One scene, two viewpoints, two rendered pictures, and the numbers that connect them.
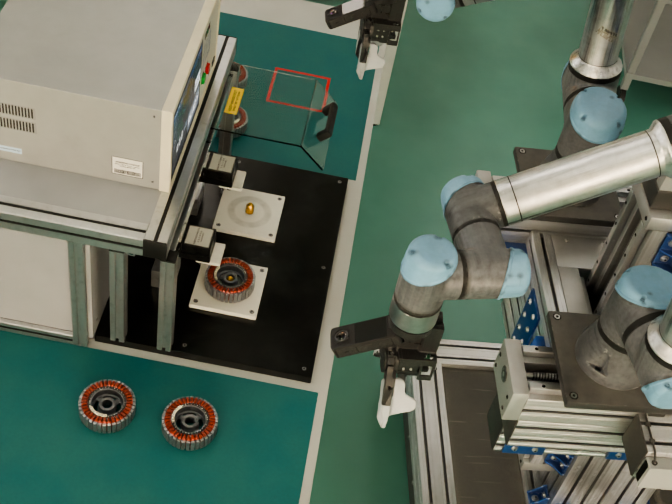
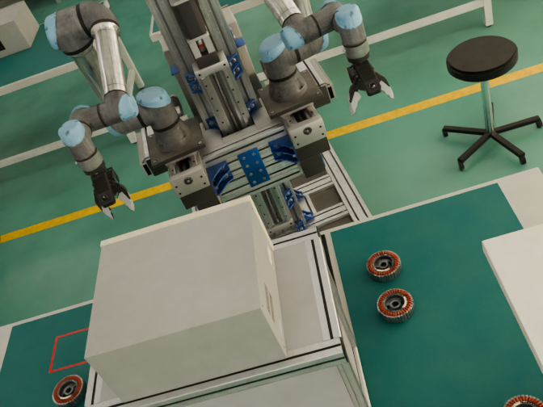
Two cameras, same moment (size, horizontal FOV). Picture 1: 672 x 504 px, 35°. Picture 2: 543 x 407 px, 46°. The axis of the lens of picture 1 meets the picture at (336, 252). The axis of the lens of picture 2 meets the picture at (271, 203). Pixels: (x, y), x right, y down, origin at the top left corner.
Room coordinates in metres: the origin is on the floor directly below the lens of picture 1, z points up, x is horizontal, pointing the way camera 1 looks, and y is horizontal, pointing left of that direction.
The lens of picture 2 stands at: (1.15, 1.66, 2.38)
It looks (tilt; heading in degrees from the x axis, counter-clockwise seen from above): 40 degrees down; 281
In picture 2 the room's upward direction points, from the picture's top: 23 degrees counter-clockwise
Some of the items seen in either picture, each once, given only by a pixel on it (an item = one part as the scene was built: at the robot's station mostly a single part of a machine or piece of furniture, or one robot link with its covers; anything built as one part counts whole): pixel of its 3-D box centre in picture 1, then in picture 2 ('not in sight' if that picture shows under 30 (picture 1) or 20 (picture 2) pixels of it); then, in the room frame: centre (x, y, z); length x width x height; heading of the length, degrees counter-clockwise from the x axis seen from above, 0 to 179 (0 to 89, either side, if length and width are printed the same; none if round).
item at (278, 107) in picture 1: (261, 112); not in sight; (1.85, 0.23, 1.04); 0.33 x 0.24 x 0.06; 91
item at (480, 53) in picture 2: not in sight; (490, 98); (0.42, -1.16, 0.28); 0.54 x 0.49 x 0.56; 91
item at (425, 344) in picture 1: (409, 341); (361, 69); (1.07, -0.14, 1.29); 0.09 x 0.08 x 0.12; 100
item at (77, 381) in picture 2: not in sight; (69, 391); (2.29, 0.39, 0.77); 0.11 x 0.11 x 0.04
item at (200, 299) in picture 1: (229, 287); not in sight; (1.54, 0.22, 0.78); 0.15 x 0.15 x 0.01; 1
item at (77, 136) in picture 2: not in sight; (77, 140); (1.95, 0.02, 1.45); 0.09 x 0.08 x 0.11; 92
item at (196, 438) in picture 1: (189, 422); (384, 266); (1.18, 0.22, 0.77); 0.11 x 0.11 x 0.04
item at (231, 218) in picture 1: (249, 213); not in sight; (1.79, 0.22, 0.78); 0.15 x 0.15 x 0.01; 1
